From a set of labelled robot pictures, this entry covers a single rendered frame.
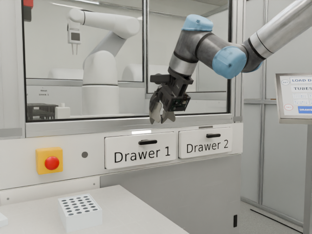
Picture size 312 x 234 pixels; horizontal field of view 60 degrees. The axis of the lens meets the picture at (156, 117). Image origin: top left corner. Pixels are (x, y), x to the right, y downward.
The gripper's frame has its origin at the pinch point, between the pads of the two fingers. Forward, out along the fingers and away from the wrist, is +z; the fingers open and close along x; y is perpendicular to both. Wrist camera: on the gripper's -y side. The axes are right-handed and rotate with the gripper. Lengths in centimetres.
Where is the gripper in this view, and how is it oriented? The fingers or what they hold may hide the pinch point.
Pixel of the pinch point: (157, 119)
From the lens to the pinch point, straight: 90.9
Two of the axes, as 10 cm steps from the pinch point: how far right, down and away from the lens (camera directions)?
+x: 8.6, -0.4, 5.1
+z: -3.0, 7.8, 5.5
